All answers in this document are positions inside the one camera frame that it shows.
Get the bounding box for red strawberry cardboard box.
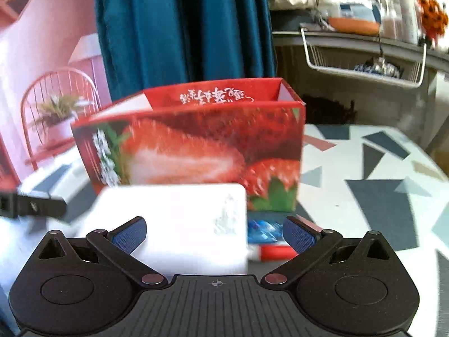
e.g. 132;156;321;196
72;78;305;211

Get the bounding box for white bottle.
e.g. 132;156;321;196
399;0;419;45

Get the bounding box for red metal chair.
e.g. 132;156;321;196
20;67;101;170

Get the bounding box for orange flower bunch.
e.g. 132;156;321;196
417;0;448;48

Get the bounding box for white wire basket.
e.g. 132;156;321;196
300;28;428;90

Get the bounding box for blue plastic packet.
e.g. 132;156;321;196
247;219;284;244

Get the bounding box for white box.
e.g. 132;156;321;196
75;183;248;278

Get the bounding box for teal curtain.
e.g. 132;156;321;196
94;0;276;101

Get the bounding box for potted green plant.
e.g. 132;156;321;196
32;94;94;142

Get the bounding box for orange tray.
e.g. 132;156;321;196
328;17;381;37

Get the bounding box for grey side table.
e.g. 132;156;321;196
271;10;448;152

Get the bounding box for red flat item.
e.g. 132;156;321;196
259;244;297;262

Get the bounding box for pink lamp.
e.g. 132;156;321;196
68;33;101;86

